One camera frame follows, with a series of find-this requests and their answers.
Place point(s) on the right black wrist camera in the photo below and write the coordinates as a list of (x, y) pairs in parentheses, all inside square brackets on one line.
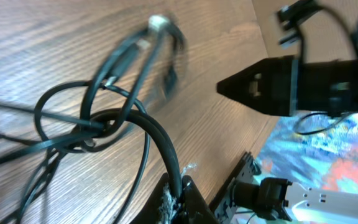
[(291, 17)]

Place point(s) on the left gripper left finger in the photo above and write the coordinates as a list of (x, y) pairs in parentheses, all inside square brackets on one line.
[(159, 208)]

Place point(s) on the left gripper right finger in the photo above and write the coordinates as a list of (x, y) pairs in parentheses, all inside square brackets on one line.
[(194, 209)]

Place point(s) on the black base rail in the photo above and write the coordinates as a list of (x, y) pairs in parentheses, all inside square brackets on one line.
[(238, 191)]

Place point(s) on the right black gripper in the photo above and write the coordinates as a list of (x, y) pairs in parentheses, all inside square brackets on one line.
[(270, 86)]

